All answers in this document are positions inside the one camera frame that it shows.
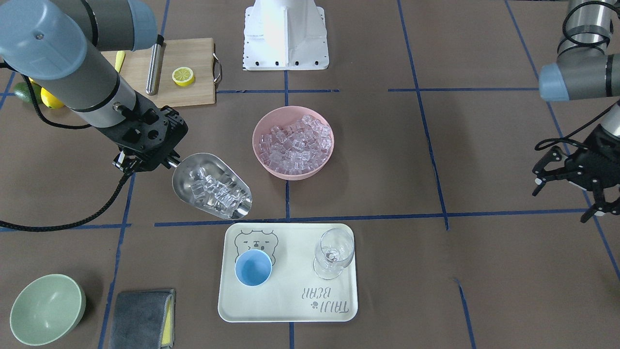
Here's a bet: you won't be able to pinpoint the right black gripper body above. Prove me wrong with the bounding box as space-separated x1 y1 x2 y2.
104 93 188 172

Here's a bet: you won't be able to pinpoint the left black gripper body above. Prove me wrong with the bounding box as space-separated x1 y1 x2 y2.
565 125 620 191

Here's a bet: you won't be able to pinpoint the stainless steel ice scoop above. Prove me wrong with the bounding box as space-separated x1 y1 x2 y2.
172 153 253 220

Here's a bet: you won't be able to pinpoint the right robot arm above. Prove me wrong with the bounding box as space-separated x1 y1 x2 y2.
0 0 188 173

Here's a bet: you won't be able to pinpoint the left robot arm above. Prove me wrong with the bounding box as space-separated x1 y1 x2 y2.
533 0 620 223

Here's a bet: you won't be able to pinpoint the ice cubes in scoop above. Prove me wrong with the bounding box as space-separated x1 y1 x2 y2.
189 167 247 217

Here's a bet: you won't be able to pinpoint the pile of clear ice cubes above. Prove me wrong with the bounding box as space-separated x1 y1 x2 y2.
256 114 334 176

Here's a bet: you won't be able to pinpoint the light blue plastic cup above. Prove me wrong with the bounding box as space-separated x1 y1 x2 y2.
234 249 273 287

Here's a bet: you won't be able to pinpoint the steel cylinder rod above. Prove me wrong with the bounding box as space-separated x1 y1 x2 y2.
145 34 165 96

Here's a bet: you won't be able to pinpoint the lemon half slice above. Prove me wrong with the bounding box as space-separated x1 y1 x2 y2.
171 66 195 87

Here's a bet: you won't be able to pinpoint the wooden cutting board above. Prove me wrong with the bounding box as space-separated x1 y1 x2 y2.
120 38 221 108

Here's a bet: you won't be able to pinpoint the yellow plastic knife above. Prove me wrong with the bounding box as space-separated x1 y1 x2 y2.
114 50 126 73

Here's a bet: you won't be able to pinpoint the whole yellow lemon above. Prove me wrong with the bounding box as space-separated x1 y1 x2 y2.
40 88 65 109

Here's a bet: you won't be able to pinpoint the pink bowl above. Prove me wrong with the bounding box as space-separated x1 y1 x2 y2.
252 106 335 180

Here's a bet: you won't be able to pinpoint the green lime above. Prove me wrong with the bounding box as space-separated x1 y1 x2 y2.
13 82 42 104

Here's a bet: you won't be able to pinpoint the grey folded cloth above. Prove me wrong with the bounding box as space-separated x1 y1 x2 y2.
108 289 173 349

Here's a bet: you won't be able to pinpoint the green bowl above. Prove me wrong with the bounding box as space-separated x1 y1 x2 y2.
10 274 86 346

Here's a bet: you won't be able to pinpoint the yellow sponge under cloth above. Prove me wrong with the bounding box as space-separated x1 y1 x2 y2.
160 289 175 349

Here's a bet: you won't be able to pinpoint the cream bear serving tray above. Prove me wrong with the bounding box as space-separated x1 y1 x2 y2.
218 222 358 322

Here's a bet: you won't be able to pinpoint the clear wine glass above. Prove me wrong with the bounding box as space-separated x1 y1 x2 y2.
313 228 355 280

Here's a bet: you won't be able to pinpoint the black braided cable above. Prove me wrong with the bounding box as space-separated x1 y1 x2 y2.
0 73 134 232

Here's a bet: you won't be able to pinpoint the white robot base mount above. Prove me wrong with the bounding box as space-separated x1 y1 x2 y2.
242 0 330 71

